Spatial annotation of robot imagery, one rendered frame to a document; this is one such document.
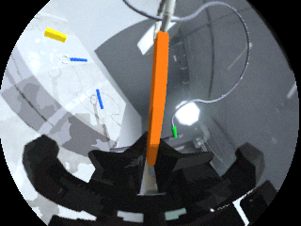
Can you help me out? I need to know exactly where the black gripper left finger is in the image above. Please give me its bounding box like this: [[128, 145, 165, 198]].
[[87, 132, 148, 195]]

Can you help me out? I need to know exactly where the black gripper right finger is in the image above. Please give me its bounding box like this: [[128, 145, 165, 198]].
[[154, 138, 214, 195]]

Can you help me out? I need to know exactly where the yellow rectangular block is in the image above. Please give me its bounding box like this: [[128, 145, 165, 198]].
[[44, 27, 67, 42]]

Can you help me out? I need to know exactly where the white loop with orange handle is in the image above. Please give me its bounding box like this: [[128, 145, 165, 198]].
[[147, 0, 176, 166]]

